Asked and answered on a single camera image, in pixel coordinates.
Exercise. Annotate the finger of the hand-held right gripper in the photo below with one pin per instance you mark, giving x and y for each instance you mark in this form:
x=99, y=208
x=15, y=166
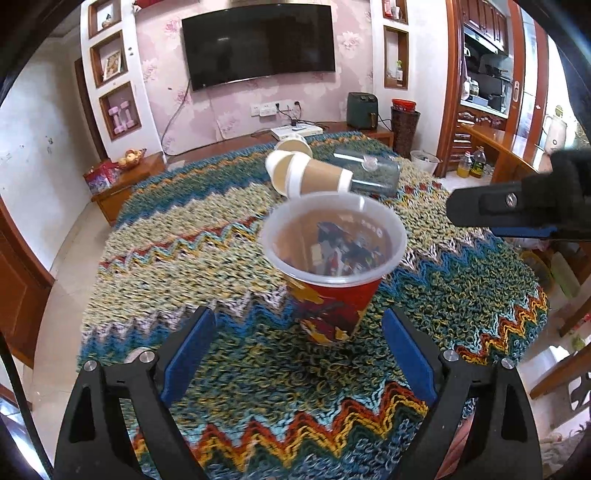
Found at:
x=489, y=205

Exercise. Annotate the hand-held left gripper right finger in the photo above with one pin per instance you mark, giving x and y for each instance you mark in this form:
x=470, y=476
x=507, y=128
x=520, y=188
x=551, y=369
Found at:
x=408, y=355

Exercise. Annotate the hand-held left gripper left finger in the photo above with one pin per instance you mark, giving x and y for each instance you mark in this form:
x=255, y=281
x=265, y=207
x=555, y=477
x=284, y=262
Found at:
x=191, y=355

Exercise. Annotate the red printed plastic cup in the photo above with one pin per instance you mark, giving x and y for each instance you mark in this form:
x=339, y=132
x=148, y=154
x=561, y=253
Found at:
x=330, y=300

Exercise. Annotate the brown paper cup white lid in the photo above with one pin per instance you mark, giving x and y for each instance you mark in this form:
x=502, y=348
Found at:
x=318, y=177

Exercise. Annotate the small brown paper cup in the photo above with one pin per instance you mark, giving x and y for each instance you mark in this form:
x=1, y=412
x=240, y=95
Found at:
x=294, y=145

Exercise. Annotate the dark oil bottle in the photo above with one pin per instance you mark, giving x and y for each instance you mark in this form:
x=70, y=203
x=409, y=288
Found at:
x=479, y=164

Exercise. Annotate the yellow oil bottle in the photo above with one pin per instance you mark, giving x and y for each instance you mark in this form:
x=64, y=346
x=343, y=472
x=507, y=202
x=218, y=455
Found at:
x=464, y=166

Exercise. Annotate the wooden counter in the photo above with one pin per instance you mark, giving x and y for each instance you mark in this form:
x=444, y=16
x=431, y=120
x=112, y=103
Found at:
x=508, y=147

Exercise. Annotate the white electric kettle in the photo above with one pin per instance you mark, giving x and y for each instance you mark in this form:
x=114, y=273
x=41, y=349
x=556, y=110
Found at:
x=555, y=131

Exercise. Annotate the white waste basket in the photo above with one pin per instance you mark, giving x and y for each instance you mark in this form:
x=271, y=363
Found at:
x=425, y=161

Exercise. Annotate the colourful zigzag knitted tablecloth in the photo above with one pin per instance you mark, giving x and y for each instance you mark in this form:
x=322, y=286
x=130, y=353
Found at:
x=184, y=258

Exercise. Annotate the dark wicker bin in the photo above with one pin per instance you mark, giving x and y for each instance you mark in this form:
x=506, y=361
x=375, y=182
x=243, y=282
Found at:
x=405, y=131

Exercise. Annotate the clear dark plastic container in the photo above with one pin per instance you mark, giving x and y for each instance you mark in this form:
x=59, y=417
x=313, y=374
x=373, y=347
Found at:
x=381, y=177

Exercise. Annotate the dark green air fryer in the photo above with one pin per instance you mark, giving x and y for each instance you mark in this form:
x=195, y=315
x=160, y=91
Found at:
x=362, y=110

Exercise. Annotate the small potted plant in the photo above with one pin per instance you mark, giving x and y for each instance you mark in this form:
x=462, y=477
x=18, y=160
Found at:
x=400, y=69

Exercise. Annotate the wooden television cabinet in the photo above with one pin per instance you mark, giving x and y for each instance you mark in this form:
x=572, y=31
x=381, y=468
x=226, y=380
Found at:
x=134, y=182

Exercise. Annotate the red gift box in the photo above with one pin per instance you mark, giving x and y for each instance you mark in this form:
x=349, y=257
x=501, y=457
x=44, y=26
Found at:
x=101, y=177

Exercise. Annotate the fruit bowl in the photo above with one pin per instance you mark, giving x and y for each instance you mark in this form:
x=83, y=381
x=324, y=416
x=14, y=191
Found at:
x=131, y=159

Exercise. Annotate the white set-top box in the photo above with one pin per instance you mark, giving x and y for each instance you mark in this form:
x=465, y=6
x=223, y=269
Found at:
x=295, y=131

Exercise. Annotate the pink dumbbells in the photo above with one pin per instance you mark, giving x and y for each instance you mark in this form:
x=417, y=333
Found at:
x=121, y=119

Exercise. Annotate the black flat television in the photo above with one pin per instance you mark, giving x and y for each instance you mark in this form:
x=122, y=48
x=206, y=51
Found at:
x=258, y=44

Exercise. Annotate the framed picture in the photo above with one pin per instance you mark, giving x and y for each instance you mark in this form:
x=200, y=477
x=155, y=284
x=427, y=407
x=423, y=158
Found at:
x=112, y=64

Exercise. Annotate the white wall socket strip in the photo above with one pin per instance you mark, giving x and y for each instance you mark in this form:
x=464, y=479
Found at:
x=272, y=108

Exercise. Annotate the white wall shelf unit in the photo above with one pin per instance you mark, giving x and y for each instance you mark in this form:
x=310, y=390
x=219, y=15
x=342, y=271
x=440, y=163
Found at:
x=134, y=69

